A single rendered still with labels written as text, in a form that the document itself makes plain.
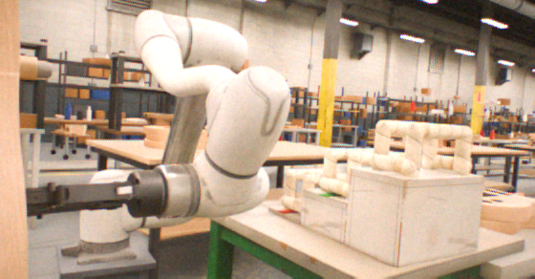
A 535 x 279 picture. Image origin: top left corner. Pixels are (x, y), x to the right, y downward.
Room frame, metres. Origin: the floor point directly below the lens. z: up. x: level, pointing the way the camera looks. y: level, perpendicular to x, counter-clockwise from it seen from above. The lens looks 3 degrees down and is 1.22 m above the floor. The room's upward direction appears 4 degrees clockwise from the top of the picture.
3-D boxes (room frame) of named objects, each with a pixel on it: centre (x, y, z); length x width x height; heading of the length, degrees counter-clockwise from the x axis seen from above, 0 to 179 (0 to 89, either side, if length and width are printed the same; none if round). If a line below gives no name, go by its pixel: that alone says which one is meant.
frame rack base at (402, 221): (0.93, -0.35, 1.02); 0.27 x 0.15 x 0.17; 124
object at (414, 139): (0.85, -0.30, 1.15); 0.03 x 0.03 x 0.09
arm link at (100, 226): (1.39, 0.50, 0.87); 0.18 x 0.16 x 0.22; 122
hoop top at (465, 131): (0.89, -0.37, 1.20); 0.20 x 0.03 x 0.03; 123
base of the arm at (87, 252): (1.38, 0.53, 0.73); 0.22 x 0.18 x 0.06; 119
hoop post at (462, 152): (0.94, -0.44, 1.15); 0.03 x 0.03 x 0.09
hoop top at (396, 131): (0.96, -0.33, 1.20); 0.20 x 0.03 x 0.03; 123
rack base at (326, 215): (1.06, -0.26, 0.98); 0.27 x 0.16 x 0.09; 124
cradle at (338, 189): (1.01, -0.18, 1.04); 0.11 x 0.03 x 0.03; 34
